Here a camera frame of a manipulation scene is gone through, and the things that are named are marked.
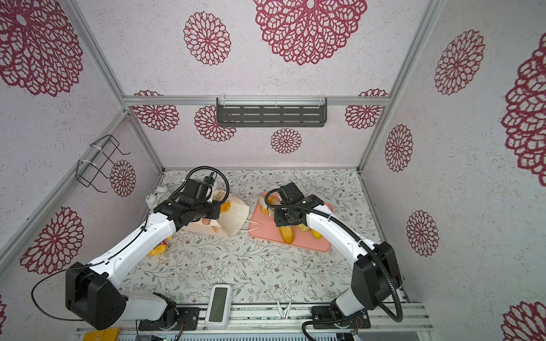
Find printed paper bag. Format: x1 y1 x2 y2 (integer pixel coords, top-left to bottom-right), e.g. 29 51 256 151
183 194 250 238

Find yellow block at front edge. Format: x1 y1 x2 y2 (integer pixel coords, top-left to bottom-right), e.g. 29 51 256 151
82 328 121 341

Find long baguette fake bread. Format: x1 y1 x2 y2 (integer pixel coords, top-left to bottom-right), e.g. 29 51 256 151
279 226 295 244

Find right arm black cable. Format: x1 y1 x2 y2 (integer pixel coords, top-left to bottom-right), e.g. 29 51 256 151
264 188 404 341

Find white alarm clock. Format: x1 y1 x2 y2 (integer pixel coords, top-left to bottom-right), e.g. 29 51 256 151
145 186 171 211

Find striped ring doughnut fake bread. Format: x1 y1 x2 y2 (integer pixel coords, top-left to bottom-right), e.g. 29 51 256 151
259 194 280 217

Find white plastic clip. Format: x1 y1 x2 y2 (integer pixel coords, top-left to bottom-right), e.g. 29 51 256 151
277 300 292 320

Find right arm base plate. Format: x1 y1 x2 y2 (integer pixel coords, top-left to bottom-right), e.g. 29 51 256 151
311 305 371 330

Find dark grey wall shelf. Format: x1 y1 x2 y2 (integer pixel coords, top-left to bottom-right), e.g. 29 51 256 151
216 97 328 128

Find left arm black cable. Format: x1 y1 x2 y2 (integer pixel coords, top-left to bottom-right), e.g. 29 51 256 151
30 165 231 323

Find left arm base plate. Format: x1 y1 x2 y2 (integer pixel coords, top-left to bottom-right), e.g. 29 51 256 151
138 307 200 332

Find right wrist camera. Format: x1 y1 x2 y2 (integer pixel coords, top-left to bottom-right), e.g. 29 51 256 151
278 182 305 205

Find yellow plush toy red dress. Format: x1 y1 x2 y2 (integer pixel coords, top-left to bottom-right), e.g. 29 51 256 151
148 240 169 257

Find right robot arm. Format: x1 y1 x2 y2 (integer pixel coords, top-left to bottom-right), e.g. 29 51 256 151
266 195 403 323

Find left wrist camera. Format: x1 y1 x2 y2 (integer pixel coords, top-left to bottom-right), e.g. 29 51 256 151
177 173 216 207

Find black wire wall rack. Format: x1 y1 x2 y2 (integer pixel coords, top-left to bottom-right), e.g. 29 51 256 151
75 134 130 193

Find white digital timer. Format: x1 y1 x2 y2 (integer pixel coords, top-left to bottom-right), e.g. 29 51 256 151
205 284 233 329

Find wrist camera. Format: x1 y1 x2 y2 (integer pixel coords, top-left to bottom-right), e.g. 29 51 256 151
278 182 305 205
177 173 216 207

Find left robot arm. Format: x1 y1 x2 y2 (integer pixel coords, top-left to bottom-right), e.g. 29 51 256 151
65 199 223 330

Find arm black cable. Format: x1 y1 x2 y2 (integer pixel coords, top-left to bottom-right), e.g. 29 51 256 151
30 165 231 323
264 188 404 341

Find small round fake bread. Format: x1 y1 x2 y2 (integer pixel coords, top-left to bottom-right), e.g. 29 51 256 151
297 224 311 232

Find pink plastic tray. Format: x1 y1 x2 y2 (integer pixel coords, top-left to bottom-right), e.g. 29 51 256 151
248 192 331 252

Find yellow orange striped fake bread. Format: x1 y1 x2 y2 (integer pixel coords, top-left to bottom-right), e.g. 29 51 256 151
220 201 231 213

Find small yellow fake bread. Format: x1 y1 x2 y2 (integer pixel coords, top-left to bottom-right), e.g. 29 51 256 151
312 230 322 240

